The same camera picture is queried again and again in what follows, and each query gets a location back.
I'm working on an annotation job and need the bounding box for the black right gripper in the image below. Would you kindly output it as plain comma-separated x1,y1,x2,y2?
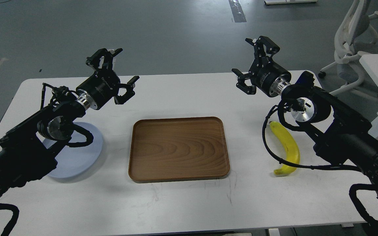
232,36,291,97

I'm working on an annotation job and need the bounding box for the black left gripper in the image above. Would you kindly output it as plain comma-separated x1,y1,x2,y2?
76,48,140,110

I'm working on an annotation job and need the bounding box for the yellow banana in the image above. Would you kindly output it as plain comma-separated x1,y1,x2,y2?
269,121,301,177

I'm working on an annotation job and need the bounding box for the light blue plate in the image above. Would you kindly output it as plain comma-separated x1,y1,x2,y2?
48,122,104,179

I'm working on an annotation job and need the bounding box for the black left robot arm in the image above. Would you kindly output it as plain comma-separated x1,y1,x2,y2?
0,48,139,236

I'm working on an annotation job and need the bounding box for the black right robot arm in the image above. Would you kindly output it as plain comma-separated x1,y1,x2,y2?
232,36,378,235

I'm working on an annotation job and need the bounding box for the white table base on floor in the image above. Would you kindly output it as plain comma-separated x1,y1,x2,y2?
264,0,318,6

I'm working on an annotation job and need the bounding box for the brown wooden tray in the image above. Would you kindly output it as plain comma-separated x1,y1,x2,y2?
128,116,230,183

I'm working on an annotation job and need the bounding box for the white office chair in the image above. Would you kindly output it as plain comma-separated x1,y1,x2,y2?
318,0,378,100

